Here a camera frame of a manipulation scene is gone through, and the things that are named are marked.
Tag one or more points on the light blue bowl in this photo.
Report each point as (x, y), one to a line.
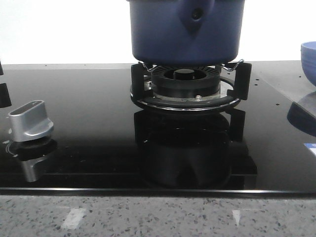
(308, 60)

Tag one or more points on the black pot support grate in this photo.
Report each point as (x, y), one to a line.
(234, 87)

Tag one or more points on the dark blue cooking pot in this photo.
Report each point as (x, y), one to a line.
(185, 32)

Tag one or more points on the black gas burner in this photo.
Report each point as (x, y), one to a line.
(178, 83)

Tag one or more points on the black glass gas cooktop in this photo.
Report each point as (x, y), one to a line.
(102, 144)

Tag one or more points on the silver stove knob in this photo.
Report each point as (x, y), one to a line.
(30, 122)

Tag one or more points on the black left burner grate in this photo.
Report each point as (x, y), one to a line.
(4, 96)

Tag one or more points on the blue label sticker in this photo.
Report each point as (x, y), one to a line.
(311, 147)

